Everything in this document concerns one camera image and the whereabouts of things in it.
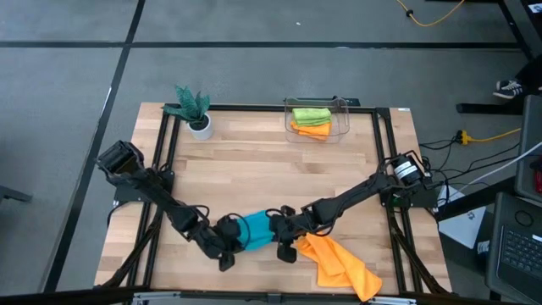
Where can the silver aluminium bar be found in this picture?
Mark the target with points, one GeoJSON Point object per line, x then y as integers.
{"type": "Point", "coordinates": [169, 296]}

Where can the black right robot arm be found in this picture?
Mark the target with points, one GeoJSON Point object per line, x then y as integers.
{"type": "Point", "coordinates": [364, 190]}

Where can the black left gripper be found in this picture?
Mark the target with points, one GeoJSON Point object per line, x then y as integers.
{"type": "Point", "coordinates": [224, 237]}

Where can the green microfiber towel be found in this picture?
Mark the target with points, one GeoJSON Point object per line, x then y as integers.
{"type": "Point", "coordinates": [311, 115]}

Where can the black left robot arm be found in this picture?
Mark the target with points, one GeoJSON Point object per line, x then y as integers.
{"type": "Point", "coordinates": [148, 186]}

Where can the clear plastic bin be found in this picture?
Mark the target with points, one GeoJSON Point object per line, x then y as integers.
{"type": "Point", "coordinates": [339, 127]}

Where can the dark grey laptop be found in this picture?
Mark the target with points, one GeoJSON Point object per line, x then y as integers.
{"type": "Point", "coordinates": [516, 254]}

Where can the white cardboard box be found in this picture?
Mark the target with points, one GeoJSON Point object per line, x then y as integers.
{"type": "Point", "coordinates": [461, 224]}

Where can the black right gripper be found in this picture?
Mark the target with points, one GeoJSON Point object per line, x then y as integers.
{"type": "Point", "coordinates": [292, 224]}

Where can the teal microfiber towel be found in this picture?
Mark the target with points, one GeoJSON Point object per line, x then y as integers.
{"type": "Point", "coordinates": [258, 231]}

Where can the dark grey equipment box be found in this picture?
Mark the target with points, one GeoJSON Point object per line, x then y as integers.
{"type": "Point", "coordinates": [529, 140]}

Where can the black aluminium table frame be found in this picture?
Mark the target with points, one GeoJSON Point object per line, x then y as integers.
{"type": "Point", "coordinates": [381, 127]}

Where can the green artificial plant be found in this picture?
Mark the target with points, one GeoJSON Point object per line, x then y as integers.
{"type": "Point", "coordinates": [188, 106]}

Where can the person's leg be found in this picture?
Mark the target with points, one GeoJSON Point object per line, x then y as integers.
{"type": "Point", "coordinates": [531, 74]}

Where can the person's shoe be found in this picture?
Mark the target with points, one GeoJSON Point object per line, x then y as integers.
{"type": "Point", "coordinates": [508, 90]}

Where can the black desk frame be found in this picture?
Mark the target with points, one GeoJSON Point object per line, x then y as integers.
{"type": "Point", "coordinates": [518, 25]}

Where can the grey furniture foot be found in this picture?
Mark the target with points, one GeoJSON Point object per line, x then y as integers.
{"type": "Point", "coordinates": [14, 194]}

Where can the white plant pot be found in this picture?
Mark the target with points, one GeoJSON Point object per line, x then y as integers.
{"type": "Point", "coordinates": [202, 131]}

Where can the orange microfiber towel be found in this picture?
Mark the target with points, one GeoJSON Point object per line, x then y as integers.
{"type": "Point", "coordinates": [313, 131]}
{"type": "Point", "coordinates": [334, 262]}

